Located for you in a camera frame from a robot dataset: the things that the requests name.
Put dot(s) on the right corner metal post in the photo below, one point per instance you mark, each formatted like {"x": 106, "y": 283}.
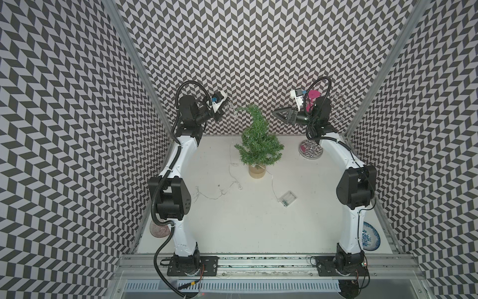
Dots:
{"x": 410, "y": 24}

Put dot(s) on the chrome wire glass rack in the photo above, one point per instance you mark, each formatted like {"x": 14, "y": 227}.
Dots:
{"x": 318, "y": 128}

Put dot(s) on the white ribbed vent strip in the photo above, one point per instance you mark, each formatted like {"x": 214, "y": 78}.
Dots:
{"x": 241, "y": 286}

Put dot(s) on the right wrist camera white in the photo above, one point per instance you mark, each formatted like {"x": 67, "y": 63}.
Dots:
{"x": 298, "y": 96}

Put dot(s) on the aluminium front rail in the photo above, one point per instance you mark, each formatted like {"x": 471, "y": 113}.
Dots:
{"x": 302, "y": 266}

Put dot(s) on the left corner metal post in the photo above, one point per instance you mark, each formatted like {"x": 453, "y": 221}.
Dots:
{"x": 117, "y": 22}

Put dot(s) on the blue white patterned plate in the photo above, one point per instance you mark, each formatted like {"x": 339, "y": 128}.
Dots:
{"x": 371, "y": 240}

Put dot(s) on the clear battery box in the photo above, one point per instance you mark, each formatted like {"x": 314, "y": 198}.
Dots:
{"x": 287, "y": 199}

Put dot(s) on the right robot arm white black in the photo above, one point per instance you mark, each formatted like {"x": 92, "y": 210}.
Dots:
{"x": 356, "y": 188}

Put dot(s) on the pink plastic wine glass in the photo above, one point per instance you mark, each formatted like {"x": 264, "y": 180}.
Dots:
{"x": 311, "y": 98}

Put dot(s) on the corner metal post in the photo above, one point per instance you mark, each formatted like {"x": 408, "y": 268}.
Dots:
{"x": 117, "y": 22}
{"x": 410, "y": 24}

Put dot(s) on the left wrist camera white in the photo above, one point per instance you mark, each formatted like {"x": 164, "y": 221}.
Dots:
{"x": 219, "y": 98}

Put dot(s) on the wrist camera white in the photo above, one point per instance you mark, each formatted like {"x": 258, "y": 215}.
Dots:
{"x": 219, "y": 98}
{"x": 298, "y": 96}

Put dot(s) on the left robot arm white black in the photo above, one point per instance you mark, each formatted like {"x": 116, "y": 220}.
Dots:
{"x": 170, "y": 198}

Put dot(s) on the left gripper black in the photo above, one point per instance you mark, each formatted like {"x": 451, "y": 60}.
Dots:
{"x": 217, "y": 114}

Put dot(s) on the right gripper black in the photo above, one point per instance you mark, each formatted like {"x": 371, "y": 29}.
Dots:
{"x": 288, "y": 109}

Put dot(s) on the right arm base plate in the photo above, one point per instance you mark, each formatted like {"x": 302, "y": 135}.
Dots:
{"x": 328, "y": 266}

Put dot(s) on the pink ribbed glass plate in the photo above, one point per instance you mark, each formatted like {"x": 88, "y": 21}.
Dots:
{"x": 159, "y": 231}

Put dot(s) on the small green christmas tree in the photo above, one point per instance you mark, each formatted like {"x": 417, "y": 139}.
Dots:
{"x": 258, "y": 148}

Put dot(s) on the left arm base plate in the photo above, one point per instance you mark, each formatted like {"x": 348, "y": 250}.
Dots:
{"x": 206, "y": 265}

